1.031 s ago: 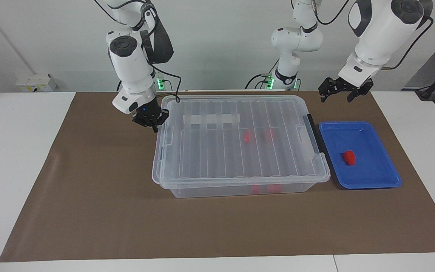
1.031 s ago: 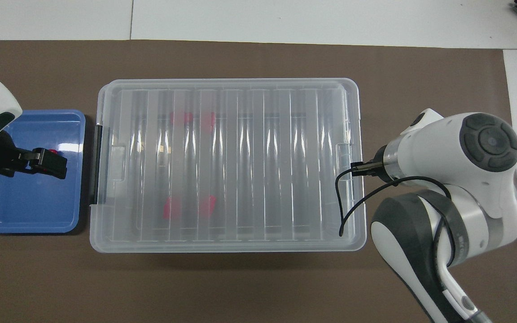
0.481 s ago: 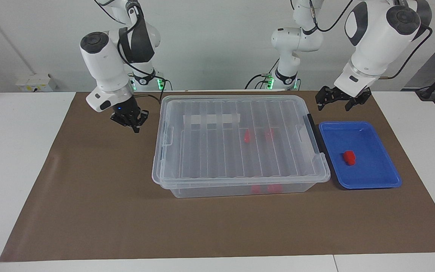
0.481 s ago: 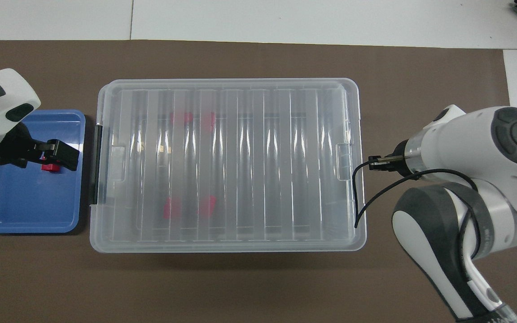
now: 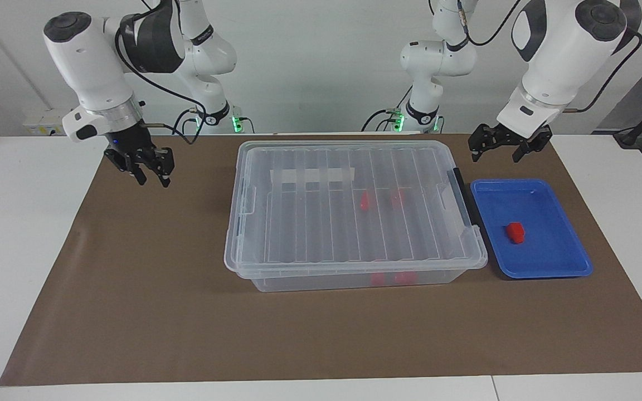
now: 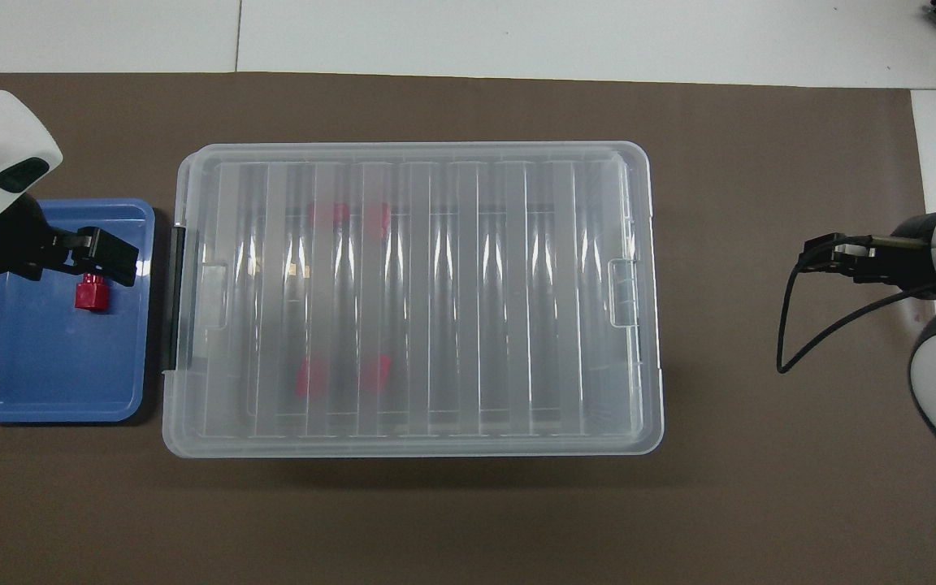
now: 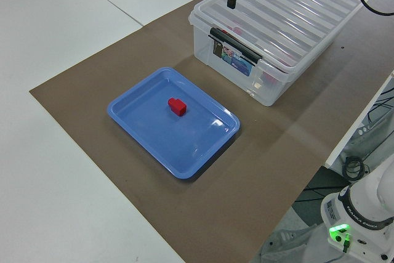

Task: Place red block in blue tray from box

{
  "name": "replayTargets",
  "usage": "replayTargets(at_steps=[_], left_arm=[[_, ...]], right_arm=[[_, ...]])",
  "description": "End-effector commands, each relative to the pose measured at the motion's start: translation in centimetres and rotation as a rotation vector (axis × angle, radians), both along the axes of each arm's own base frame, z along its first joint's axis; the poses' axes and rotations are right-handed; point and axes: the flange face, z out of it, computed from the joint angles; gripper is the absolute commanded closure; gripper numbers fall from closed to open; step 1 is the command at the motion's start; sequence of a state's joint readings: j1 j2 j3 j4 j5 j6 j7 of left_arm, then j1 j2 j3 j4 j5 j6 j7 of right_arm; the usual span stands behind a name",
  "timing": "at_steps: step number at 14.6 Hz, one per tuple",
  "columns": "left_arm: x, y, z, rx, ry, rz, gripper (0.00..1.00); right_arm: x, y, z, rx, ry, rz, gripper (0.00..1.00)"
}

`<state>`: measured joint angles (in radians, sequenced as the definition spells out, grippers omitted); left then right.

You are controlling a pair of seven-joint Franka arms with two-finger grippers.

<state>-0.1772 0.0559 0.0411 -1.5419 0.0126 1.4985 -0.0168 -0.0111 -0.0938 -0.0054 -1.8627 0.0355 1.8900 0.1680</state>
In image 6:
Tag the blue plastic tray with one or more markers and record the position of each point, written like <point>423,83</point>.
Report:
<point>37,366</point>

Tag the clear ribbed plastic lid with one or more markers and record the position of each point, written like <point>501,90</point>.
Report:
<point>435,309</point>

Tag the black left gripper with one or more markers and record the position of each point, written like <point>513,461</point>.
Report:
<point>13,244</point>

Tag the red block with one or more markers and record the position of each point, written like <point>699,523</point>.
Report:
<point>330,214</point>
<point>311,379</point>
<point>376,374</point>
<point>379,219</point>
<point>90,297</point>

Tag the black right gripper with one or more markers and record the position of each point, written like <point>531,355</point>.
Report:
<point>899,260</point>

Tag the clear plastic storage box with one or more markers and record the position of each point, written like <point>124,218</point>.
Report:
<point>273,419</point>

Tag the brown table mat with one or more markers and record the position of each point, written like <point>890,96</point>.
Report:
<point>468,520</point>

